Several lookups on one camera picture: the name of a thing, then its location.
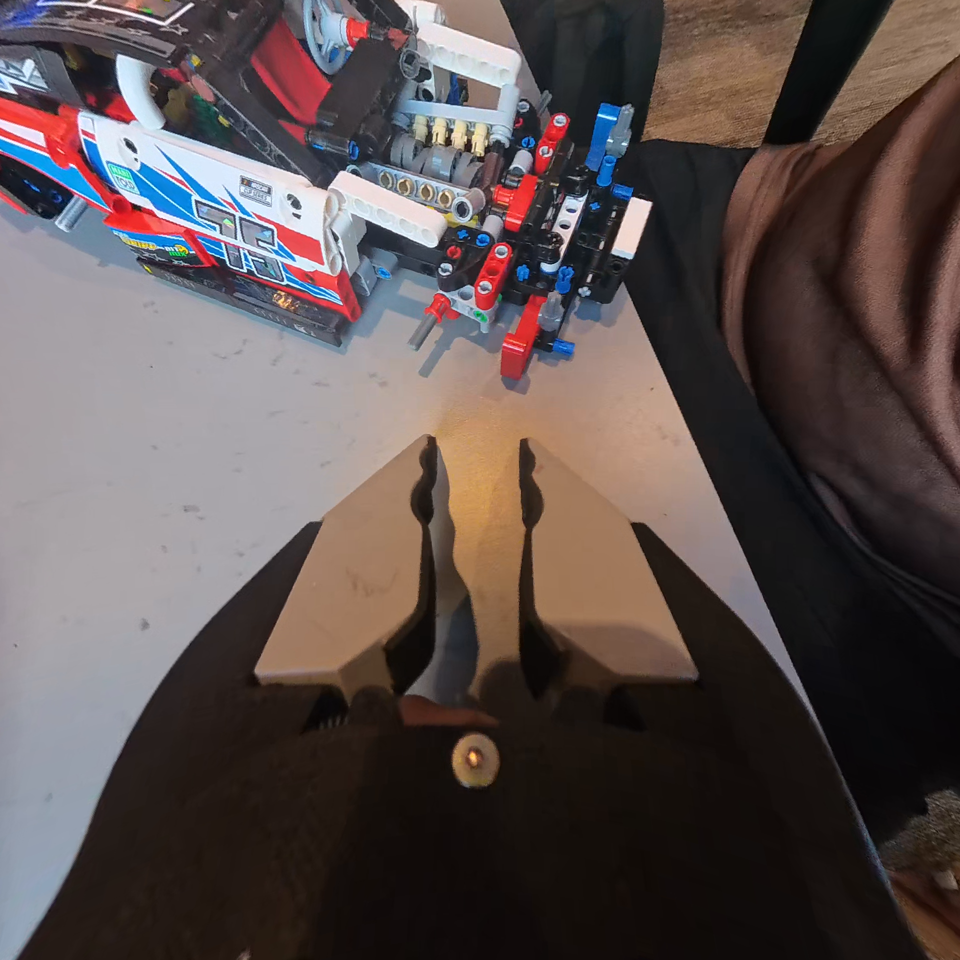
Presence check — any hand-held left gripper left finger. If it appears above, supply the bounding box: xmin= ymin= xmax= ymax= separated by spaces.
xmin=253 ymin=433 xmax=453 ymax=699

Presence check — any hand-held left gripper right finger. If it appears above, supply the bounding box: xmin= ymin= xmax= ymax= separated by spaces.
xmin=517 ymin=437 xmax=701 ymax=700

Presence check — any brick-built toy race car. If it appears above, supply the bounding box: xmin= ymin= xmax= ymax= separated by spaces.
xmin=0 ymin=0 xmax=654 ymax=381

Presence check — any person's brown sweater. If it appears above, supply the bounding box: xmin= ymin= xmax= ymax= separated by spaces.
xmin=720 ymin=75 xmax=960 ymax=582

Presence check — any black backpack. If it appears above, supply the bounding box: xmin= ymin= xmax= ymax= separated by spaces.
xmin=501 ymin=0 xmax=666 ymax=149

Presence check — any black office chair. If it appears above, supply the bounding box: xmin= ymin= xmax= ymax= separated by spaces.
xmin=763 ymin=0 xmax=896 ymax=146

